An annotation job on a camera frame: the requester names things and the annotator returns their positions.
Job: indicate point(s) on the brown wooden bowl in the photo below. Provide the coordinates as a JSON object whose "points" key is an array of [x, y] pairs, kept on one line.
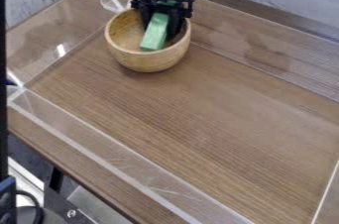
{"points": [[122, 32]]}

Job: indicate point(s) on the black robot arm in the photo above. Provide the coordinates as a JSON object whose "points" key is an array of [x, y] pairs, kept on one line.
{"points": [[176, 9]]}

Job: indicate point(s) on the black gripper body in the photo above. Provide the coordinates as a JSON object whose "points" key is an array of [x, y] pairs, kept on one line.
{"points": [[162, 6]]}

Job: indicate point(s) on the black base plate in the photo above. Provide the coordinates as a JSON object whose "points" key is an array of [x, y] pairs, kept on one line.
{"points": [[61, 212]]}

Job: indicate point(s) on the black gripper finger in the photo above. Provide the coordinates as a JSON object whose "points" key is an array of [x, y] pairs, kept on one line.
{"points": [[145, 14], [174, 23]]}

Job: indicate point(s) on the black table leg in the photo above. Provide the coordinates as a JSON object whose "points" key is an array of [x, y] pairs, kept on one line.
{"points": [[56, 180]]}

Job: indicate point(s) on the green rectangular block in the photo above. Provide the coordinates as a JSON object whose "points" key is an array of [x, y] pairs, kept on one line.
{"points": [[154, 33]]}

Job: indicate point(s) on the clear acrylic tray wall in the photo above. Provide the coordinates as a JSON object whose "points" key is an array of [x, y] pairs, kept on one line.
{"points": [[225, 140]]}

